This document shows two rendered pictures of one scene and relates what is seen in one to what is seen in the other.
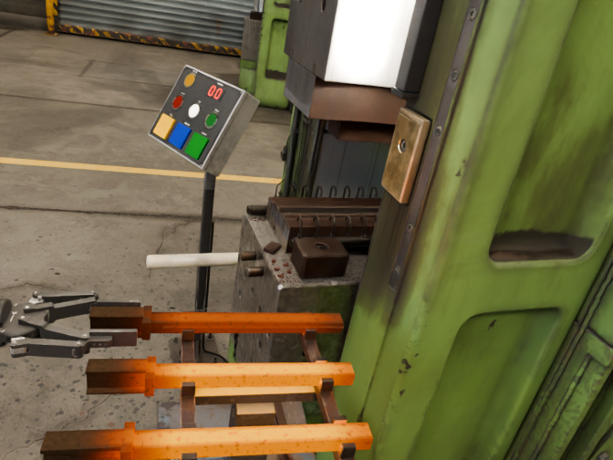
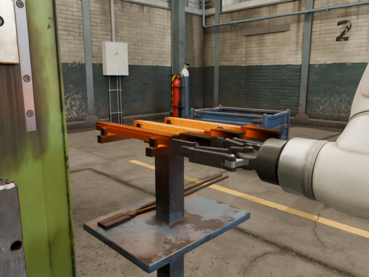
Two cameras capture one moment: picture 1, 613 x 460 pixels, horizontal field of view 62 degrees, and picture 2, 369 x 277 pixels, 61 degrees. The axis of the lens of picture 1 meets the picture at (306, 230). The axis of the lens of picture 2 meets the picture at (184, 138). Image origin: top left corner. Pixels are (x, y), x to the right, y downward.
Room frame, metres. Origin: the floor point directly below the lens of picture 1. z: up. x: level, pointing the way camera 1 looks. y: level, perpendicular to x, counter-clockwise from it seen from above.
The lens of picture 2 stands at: (0.96, 0.82, 1.15)
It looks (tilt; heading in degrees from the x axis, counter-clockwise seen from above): 11 degrees down; 242
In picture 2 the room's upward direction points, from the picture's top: straight up
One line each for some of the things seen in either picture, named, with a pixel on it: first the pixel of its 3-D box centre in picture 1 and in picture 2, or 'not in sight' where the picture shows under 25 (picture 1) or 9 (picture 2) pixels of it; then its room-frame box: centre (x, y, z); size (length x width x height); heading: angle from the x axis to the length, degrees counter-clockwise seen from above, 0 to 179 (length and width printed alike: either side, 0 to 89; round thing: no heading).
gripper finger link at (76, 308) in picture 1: (62, 310); (222, 155); (0.64, 0.37, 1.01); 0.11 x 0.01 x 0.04; 128
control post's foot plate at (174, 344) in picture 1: (195, 345); not in sight; (1.70, 0.38, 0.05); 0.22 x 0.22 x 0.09; 24
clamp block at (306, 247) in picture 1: (319, 257); not in sight; (1.08, -0.04, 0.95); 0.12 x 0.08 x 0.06; 114
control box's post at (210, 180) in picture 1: (203, 248); not in sight; (1.69, 0.38, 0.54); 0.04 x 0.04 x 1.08; 24
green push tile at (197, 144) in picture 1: (197, 146); not in sight; (1.54, 0.39, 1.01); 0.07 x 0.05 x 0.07; 49
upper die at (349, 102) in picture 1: (376, 93); not in sight; (1.30, -0.11, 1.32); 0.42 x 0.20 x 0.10; 114
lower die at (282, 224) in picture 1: (348, 219); not in sight; (1.30, -0.11, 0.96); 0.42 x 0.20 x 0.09; 114
